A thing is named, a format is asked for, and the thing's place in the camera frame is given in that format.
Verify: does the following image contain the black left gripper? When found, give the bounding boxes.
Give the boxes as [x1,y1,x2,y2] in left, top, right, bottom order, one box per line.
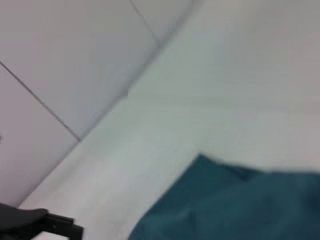
[0,202,85,240]

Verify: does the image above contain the teal t-shirt with beige print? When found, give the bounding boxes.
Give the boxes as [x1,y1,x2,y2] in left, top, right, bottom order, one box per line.
[127,153,320,240]

